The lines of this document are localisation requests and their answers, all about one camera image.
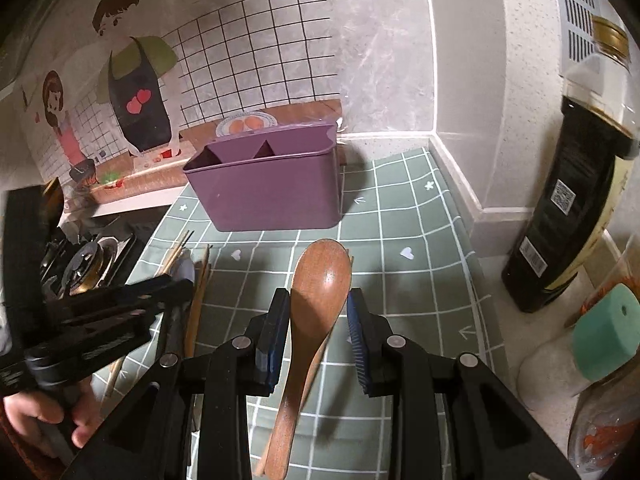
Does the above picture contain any dark sauce bottle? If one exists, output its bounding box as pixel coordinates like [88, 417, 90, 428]
[501, 15, 640, 314]

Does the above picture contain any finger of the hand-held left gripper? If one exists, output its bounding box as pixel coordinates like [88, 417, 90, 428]
[62, 275, 195, 320]
[22, 325, 153, 392]

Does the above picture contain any cartoon wall poster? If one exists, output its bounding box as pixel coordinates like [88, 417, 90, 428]
[0, 0, 346, 201]

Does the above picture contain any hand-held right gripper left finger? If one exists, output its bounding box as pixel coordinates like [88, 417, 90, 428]
[62, 287, 292, 480]

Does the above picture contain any green checked table mat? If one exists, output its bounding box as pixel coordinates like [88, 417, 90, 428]
[92, 147, 516, 480]

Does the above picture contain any wooden spoon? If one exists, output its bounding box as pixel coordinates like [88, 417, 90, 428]
[260, 238, 354, 480]

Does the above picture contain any purple utensil holder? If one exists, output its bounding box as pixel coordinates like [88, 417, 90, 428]
[182, 121, 345, 233]

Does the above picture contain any gas stove burner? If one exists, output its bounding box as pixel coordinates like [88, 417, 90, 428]
[37, 220, 166, 311]

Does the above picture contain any person's left hand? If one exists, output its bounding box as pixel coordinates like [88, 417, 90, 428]
[0, 391, 102, 457]

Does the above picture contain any teal capped bottle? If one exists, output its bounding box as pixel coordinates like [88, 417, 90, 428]
[567, 282, 640, 480]

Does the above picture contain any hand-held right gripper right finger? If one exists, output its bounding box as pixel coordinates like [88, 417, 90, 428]
[346, 287, 583, 480]

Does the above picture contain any white vented appliance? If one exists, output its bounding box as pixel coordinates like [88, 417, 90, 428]
[547, 0, 631, 78]

